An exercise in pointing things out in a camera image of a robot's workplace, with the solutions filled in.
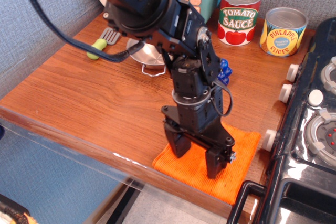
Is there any black toy stove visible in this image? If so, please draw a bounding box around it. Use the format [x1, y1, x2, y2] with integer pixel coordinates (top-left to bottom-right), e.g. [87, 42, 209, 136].
[250, 18, 335, 223]

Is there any black oven door handle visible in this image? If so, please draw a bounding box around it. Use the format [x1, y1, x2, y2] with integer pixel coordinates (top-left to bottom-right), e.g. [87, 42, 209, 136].
[227, 180, 267, 224]

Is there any grey stove burner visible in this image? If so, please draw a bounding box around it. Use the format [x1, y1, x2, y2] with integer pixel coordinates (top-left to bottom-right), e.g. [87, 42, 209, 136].
[304, 108, 335, 167]
[320, 56, 336, 95]

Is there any white stove top button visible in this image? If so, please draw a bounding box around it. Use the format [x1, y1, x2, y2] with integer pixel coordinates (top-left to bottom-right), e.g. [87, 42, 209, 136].
[308, 89, 323, 106]

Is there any tomato sauce can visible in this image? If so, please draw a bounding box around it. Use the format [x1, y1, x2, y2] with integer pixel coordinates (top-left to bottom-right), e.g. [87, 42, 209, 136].
[217, 0, 261, 46]

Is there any grey stove burner front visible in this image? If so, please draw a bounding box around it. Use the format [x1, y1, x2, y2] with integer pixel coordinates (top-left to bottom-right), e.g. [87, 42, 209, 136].
[304, 108, 335, 167]

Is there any blue toy grape bunch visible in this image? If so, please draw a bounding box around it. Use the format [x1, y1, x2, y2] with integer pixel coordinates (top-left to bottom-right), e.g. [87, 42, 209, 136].
[217, 59, 233, 86]

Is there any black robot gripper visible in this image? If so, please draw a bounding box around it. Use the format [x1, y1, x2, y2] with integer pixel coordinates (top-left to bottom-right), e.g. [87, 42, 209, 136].
[161, 87, 236, 179]

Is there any black cable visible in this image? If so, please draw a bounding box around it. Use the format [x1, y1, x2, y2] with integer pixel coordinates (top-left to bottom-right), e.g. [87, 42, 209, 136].
[19, 0, 146, 63]

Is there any white stove knob top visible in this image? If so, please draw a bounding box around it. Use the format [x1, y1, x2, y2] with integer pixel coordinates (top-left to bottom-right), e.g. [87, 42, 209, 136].
[286, 64, 300, 82]

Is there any white stove knob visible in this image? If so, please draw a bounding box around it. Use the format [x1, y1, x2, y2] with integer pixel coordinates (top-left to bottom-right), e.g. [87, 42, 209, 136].
[278, 84, 292, 103]
[262, 129, 277, 152]
[286, 64, 300, 82]

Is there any green handled grey spatula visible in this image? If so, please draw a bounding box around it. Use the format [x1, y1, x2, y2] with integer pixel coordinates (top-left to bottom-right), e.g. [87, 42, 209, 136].
[92, 27, 121, 51]

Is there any pineapple slices can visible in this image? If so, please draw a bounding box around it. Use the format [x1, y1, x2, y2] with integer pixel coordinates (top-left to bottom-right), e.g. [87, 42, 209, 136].
[259, 7, 308, 57]

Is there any orange microfiber rag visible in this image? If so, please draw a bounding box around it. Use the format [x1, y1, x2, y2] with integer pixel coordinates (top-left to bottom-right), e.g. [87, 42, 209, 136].
[152, 123, 261, 205]

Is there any white stove knob bottom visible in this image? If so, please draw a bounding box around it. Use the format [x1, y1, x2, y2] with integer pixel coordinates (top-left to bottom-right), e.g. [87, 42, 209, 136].
[262, 129, 277, 152]

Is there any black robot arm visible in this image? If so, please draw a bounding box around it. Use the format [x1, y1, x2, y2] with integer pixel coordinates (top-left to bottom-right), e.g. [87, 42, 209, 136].
[105, 0, 236, 179]

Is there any grey stove burner rear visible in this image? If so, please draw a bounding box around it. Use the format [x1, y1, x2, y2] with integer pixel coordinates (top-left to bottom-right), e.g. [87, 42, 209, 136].
[320, 56, 336, 95]

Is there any white stove knob middle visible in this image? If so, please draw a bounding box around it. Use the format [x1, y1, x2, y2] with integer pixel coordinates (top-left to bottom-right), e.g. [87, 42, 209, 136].
[278, 84, 292, 103]

